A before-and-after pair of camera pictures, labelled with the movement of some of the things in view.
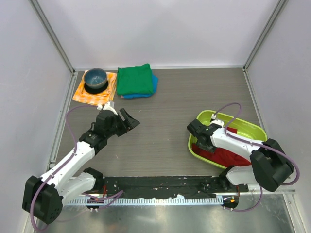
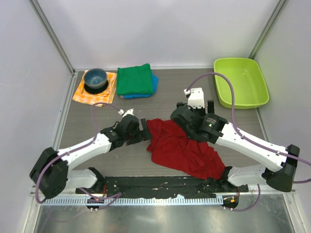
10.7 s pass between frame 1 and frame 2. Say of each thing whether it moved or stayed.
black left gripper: moved
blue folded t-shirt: stayed
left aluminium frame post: stayed
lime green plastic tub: moved
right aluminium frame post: stayed
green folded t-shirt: stayed
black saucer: stayed
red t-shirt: moved
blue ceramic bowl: stayed
